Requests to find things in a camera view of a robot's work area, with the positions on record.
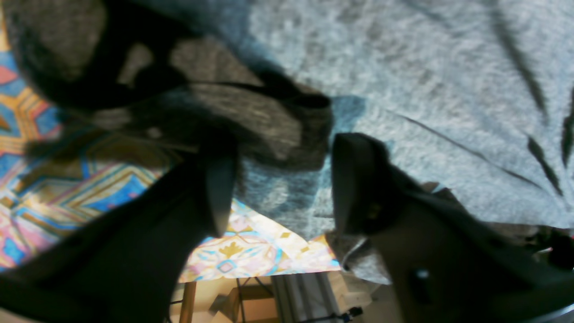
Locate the aluminium table frame rail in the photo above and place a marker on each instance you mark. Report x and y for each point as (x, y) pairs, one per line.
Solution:
(297, 298)

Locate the grey t-shirt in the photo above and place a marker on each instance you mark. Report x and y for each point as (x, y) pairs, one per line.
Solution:
(99, 97)

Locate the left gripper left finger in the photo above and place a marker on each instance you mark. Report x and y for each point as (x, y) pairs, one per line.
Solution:
(123, 266)

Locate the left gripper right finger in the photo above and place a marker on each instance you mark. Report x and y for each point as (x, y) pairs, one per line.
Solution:
(445, 266)

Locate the patterned tablecloth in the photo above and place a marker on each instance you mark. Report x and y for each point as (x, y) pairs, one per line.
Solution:
(62, 182)

